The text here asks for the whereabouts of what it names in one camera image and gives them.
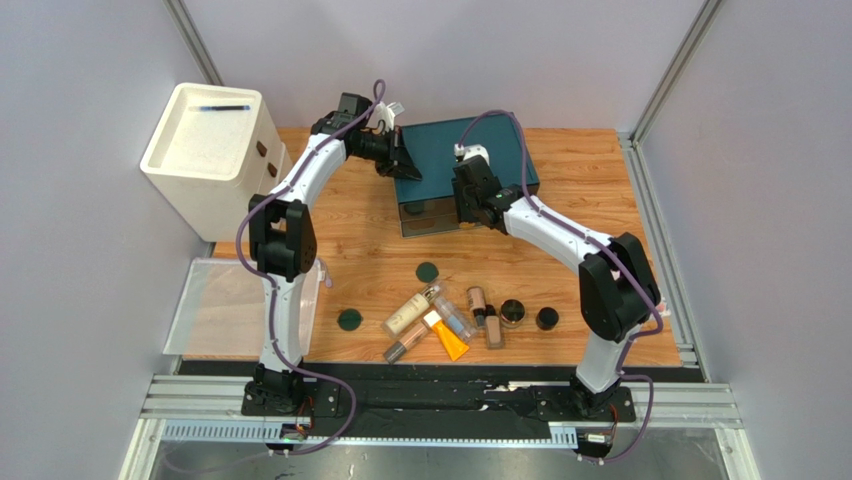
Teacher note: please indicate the gold rim powder jar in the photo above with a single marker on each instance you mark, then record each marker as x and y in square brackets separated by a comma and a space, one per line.
[512, 313]

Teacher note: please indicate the clear bottle blue liquid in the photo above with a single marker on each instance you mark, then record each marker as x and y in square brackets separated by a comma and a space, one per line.
[455, 319]

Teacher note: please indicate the beige foundation bottle black cap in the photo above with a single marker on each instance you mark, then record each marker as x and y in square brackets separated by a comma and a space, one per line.
[493, 329]

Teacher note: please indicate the cream lotion bottle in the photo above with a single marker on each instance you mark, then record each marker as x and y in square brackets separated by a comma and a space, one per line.
[412, 309]

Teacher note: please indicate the teal drawer organizer box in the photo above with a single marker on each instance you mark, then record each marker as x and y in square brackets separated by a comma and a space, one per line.
[427, 207]

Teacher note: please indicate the clear plastic zip pouch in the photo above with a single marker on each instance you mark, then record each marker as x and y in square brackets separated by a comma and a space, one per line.
[220, 313]

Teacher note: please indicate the dark green round compact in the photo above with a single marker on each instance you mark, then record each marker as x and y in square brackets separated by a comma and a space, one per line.
[349, 319]
[427, 272]

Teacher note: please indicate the orange tube white cap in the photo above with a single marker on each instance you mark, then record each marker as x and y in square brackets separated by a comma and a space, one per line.
[452, 344]

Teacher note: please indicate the pink foundation tube silver cap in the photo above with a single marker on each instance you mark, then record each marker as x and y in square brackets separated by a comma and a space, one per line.
[406, 342]

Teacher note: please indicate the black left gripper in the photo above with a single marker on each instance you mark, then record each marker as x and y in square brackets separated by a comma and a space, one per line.
[398, 163]

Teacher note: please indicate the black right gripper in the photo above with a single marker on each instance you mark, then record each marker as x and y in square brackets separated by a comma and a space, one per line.
[466, 205]

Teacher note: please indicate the rose gold foundation bottle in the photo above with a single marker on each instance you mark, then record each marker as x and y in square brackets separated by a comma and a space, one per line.
[477, 305]

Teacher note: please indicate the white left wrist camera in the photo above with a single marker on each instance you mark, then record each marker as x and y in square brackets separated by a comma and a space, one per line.
[386, 115]

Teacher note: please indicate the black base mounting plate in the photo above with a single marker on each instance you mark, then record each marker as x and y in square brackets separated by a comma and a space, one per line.
[540, 402]

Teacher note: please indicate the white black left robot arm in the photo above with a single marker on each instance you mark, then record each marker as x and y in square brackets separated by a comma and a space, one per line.
[283, 245]

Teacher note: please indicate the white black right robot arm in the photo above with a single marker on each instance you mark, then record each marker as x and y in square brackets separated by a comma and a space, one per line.
[618, 291]

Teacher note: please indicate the white storage cabinet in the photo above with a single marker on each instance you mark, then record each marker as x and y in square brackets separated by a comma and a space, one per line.
[213, 149]

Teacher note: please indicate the aluminium rail frame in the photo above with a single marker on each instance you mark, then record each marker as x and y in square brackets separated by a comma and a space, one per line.
[209, 407]

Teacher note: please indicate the black round jar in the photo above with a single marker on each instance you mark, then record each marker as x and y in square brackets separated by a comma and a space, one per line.
[547, 318]

